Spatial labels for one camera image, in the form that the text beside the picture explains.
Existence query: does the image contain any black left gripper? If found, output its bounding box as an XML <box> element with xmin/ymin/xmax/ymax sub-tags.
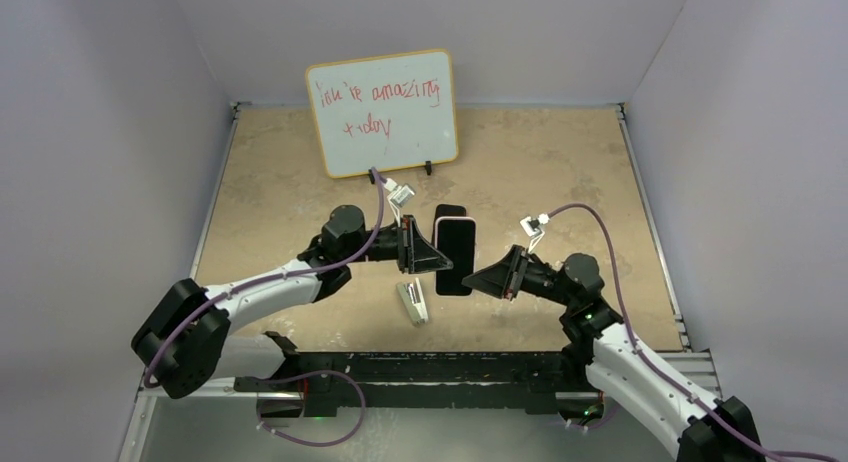
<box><xmin>342</xmin><ymin>215</ymin><xmax>451</xmax><ymax>274</ymax></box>

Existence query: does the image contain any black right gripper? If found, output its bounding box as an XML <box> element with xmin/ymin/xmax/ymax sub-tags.
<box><xmin>462</xmin><ymin>244</ymin><xmax>576</xmax><ymax>306</ymax></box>

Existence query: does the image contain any dark smartphone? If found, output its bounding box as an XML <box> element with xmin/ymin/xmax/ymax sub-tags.
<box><xmin>435</xmin><ymin>219</ymin><xmax>478</xmax><ymax>297</ymax></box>

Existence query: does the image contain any clear beige phone case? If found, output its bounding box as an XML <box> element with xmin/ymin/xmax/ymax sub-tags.
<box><xmin>432</xmin><ymin>215</ymin><xmax>480</xmax><ymax>299</ymax></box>

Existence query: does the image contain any black phone case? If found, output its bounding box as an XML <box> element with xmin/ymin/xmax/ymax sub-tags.
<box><xmin>434</xmin><ymin>204</ymin><xmax>467</xmax><ymax>220</ymax></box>

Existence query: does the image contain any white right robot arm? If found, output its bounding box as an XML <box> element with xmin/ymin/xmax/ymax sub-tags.
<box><xmin>463</xmin><ymin>245</ymin><xmax>765</xmax><ymax>461</ymax></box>

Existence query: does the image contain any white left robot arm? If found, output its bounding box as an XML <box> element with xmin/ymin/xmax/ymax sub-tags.
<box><xmin>131</xmin><ymin>205</ymin><xmax>453</xmax><ymax>399</ymax></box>

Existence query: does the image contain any silver stapler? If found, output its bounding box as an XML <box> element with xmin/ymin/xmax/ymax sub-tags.
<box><xmin>396</xmin><ymin>277</ymin><xmax>429</xmax><ymax>325</ymax></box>

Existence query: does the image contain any whiteboard with red writing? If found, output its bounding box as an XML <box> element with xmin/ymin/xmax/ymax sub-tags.
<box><xmin>305</xmin><ymin>49</ymin><xmax>459</xmax><ymax>178</ymax></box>

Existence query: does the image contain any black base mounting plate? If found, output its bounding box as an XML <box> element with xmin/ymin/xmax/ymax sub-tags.
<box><xmin>235</xmin><ymin>351</ymin><xmax>606</xmax><ymax>424</ymax></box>

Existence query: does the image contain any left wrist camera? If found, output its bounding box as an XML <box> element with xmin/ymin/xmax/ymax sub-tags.
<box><xmin>383</xmin><ymin>178</ymin><xmax>416</xmax><ymax>224</ymax></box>

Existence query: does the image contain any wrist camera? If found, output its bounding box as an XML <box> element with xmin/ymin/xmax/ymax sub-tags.
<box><xmin>519</xmin><ymin>213</ymin><xmax>550</xmax><ymax>254</ymax></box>
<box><xmin>383</xmin><ymin>178</ymin><xmax>416</xmax><ymax>224</ymax></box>

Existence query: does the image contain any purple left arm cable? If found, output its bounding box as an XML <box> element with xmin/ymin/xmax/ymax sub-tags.
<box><xmin>142</xmin><ymin>166</ymin><xmax>389</xmax><ymax>389</ymax></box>

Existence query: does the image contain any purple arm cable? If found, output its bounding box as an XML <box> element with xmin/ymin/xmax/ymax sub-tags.
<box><xmin>546</xmin><ymin>202</ymin><xmax>839</xmax><ymax>462</ymax></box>
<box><xmin>142</xmin><ymin>166</ymin><xmax>389</xmax><ymax>389</ymax></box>

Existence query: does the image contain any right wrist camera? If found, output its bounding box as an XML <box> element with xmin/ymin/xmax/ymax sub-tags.
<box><xmin>519</xmin><ymin>213</ymin><xmax>550</xmax><ymax>254</ymax></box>

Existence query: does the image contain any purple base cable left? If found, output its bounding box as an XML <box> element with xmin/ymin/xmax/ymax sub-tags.
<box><xmin>254</xmin><ymin>369</ymin><xmax>367</xmax><ymax>448</ymax></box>

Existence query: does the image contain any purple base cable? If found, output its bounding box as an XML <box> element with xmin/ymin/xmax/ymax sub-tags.
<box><xmin>566</xmin><ymin>399</ymin><xmax>621</xmax><ymax>434</ymax></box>
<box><xmin>254</xmin><ymin>369</ymin><xmax>367</xmax><ymax>448</ymax></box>

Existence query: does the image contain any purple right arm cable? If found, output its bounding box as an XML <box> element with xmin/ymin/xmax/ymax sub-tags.
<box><xmin>546</xmin><ymin>202</ymin><xmax>839</xmax><ymax>462</ymax></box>

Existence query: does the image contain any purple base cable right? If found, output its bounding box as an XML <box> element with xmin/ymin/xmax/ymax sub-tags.
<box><xmin>566</xmin><ymin>399</ymin><xmax>621</xmax><ymax>434</ymax></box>

